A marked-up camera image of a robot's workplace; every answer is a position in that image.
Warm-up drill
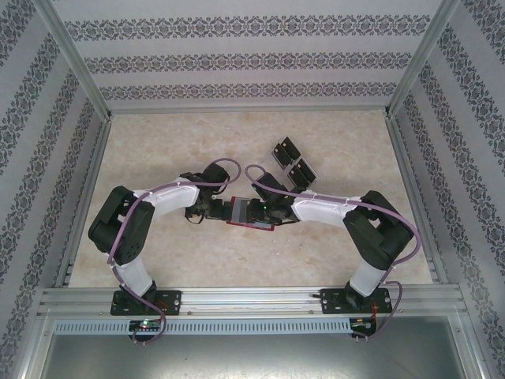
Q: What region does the red card holder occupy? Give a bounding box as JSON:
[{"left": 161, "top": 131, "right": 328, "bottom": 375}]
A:
[{"left": 224, "top": 195, "right": 276, "bottom": 235}]

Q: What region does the grey metal sheet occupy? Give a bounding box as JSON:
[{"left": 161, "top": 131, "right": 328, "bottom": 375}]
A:
[{"left": 39, "top": 333, "right": 482, "bottom": 379}]

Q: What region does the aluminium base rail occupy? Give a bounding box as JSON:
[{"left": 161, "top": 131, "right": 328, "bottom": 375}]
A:
[{"left": 37, "top": 287, "right": 466, "bottom": 317}]

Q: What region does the grey slotted cable duct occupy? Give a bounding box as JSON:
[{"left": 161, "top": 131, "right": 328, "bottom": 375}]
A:
[{"left": 53, "top": 317, "right": 352, "bottom": 335}]

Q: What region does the aluminium side rail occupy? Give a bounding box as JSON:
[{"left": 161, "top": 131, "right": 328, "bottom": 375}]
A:
[
  {"left": 384, "top": 112, "right": 449, "bottom": 286},
  {"left": 54, "top": 113, "right": 116, "bottom": 289}
]

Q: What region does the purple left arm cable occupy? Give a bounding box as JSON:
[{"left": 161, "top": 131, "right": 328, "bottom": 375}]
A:
[{"left": 107, "top": 156, "right": 242, "bottom": 345}]

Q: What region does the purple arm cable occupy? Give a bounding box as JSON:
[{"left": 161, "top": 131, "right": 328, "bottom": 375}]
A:
[
  {"left": 245, "top": 163, "right": 421, "bottom": 341},
  {"left": 107, "top": 156, "right": 242, "bottom": 345}
]

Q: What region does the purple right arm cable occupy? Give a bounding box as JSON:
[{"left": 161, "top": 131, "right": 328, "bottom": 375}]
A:
[{"left": 245, "top": 163, "right": 421, "bottom": 341}]

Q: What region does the aluminium frame post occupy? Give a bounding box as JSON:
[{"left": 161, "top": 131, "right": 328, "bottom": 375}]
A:
[
  {"left": 15, "top": 311, "right": 54, "bottom": 379},
  {"left": 384, "top": 0, "right": 462, "bottom": 119},
  {"left": 453, "top": 311, "right": 494, "bottom": 379},
  {"left": 33, "top": 0, "right": 114, "bottom": 122}
]

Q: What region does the aluminium lower frame post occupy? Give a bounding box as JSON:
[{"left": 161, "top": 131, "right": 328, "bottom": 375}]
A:
[
  {"left": 453, "top": 311, "right": 494, "bottom": 379},
  {"left": 15, "top": 311, "right": 54, "bottom": 379}
]

